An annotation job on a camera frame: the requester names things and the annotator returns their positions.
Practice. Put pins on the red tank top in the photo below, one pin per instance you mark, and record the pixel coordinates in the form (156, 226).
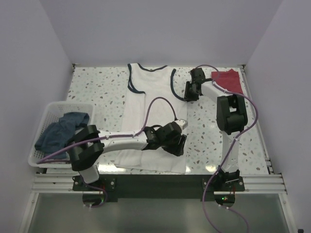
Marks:
(229, 80)

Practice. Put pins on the white plastic laundry basket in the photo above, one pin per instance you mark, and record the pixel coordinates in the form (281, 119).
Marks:
(51, 114)

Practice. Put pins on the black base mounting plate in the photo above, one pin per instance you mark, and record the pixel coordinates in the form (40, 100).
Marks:
(125, 186)

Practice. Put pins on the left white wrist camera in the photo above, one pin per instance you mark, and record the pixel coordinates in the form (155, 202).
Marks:
(182, 123)

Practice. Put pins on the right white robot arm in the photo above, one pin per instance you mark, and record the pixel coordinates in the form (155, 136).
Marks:
(231, 114)

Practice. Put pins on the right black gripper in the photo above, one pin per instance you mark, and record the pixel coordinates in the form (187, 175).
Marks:
(187, 96)

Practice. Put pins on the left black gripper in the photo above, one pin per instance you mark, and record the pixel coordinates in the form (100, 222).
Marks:
(178, 149)

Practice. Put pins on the dark navy garment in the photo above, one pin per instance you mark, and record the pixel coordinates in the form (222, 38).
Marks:
(57, 134)

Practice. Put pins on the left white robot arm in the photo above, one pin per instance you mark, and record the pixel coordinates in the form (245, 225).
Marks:
(87, 146)

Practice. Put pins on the white navy tank top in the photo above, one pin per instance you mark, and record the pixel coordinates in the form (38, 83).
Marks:
(150, 101)

